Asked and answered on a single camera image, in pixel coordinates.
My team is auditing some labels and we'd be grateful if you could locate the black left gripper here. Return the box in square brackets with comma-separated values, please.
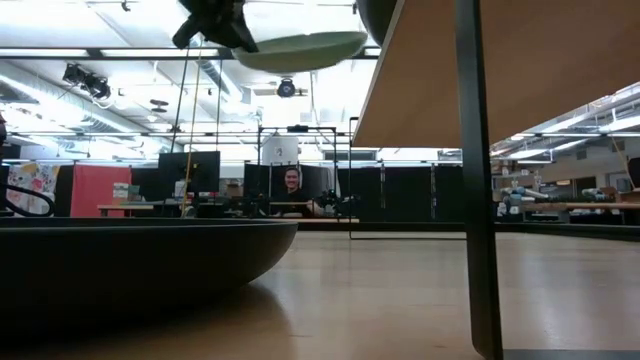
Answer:
[171, 0, 260, 55]

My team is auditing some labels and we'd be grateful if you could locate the sage green plate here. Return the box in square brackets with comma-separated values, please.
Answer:
[231, 30, 370, 76]

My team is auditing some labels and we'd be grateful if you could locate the black plate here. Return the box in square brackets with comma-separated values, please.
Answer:
[355, 0, 391, 36]

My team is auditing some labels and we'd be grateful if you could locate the teal bowl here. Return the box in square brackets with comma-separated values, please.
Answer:
[0, 217, 300, 331]

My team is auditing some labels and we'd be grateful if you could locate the black monitor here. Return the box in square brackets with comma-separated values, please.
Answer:
[157, 149, 222, 206]

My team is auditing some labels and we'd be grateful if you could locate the dark grey plate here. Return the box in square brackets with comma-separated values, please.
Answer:
[367, 0, 400, 47]

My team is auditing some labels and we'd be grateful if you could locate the person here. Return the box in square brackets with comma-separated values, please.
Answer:
[272, 166, 327, 219]

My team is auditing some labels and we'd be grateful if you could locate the green and white box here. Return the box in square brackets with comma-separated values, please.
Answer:
[112, 181, 142, 202]

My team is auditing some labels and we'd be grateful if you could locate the red fabric panel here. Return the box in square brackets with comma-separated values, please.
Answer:
[69, 163, 133, 219]

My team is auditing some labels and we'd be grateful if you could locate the small wooden table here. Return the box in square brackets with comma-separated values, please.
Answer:
[96, 202, 157, 219]

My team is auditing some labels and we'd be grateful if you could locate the floral fabric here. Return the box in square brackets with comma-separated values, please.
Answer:
[7, 161, 61, 217]

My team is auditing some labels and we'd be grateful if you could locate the black curtain partition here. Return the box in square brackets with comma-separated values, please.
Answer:
[243, 162, 466, 224]

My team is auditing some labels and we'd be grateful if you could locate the long wooden table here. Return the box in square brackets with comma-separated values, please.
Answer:
[519, 200, 640, 212]

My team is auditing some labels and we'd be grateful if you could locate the black round overhead camera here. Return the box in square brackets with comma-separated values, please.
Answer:
[275, 76, 298, 99]

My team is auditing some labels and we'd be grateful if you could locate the yellow hanging cable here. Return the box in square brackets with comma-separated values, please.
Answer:
[179, 47, 202, 217]

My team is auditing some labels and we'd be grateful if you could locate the black rack frame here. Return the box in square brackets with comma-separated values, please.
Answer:
[256, 123, 340, 221]

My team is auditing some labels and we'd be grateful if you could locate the black cable loop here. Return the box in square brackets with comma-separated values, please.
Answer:
[0, 183, 57, 218]

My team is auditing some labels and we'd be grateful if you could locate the black aluminium rig frame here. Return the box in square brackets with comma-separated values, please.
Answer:
[0, 45, 640, 243]

